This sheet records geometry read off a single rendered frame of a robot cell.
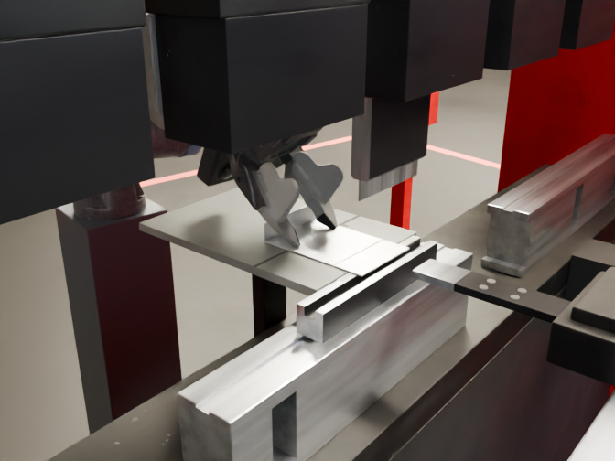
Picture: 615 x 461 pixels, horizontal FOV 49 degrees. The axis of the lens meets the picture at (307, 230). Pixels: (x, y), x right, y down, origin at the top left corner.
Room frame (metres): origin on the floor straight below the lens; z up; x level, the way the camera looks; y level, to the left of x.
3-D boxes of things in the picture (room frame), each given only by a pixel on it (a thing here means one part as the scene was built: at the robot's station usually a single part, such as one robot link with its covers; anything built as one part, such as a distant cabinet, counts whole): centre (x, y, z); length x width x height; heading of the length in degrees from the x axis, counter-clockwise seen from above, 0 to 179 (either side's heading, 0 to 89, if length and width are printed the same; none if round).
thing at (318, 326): (0.60, -0.07, 0.98); 0.20 x 0.03 x 0.03; 141
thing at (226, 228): (0.71, 0.04, 1.00); 0.26 x 0.18 x 0.01; 51
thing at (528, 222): (1.04, -0.43, 0.92); 0.50 x 0.06 x 0.10; 141
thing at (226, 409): (0.57, -0.04, 0.92); 0.39 x 0.06 x 0.10; 141
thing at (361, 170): (0.61, -0.08, 1.13); 0.10 x 0.02 x 0.10; 141
